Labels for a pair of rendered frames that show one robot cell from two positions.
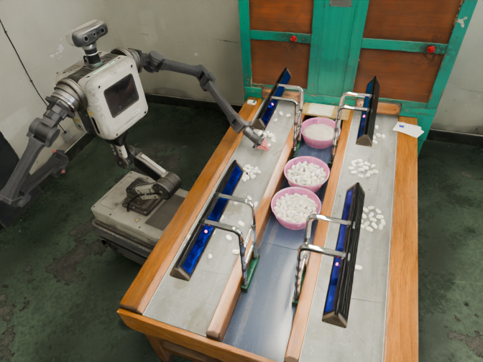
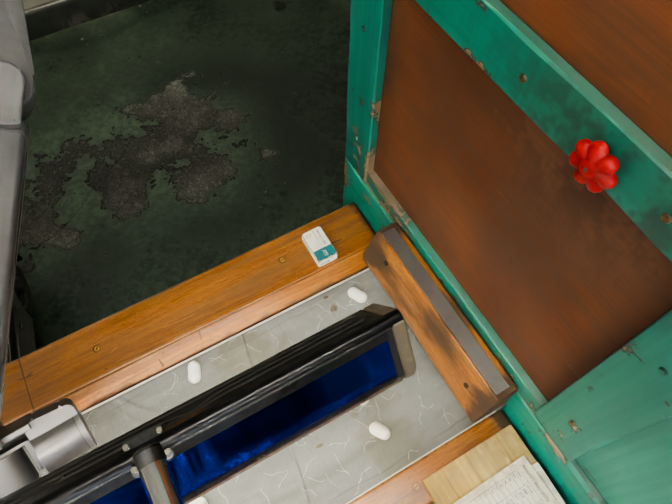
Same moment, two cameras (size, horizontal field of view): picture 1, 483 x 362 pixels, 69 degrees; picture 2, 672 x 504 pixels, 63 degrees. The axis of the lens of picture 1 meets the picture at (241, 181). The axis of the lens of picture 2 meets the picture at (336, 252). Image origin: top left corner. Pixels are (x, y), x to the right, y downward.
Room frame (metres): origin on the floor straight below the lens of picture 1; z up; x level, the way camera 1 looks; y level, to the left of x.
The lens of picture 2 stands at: (1.97, -0.42, 1.57)
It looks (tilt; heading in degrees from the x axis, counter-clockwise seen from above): 60 degrees down; 37
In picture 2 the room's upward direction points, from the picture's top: 1 degrees clockwise
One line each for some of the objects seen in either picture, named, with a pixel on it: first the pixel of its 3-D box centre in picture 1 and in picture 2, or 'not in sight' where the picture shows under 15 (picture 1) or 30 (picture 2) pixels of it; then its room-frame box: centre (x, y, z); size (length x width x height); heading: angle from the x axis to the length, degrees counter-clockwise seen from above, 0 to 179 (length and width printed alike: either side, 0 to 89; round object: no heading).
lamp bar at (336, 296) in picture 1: (347, 243); not in sight; (0.77, -0.38, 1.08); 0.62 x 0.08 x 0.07; 157
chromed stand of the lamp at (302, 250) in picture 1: (321, 265); not in sight; (0.80, -0.30, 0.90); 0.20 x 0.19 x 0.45; 157
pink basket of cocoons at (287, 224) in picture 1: (295, 210); not in sight; (1.27, -0.28, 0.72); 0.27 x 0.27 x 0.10
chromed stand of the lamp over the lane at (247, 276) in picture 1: (231, 243); not in sight; (0.95, 0.07, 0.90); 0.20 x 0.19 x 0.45; 157
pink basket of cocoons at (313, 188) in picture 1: (305, 176); not in sight; (1.53, -0.39, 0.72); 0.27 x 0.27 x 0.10
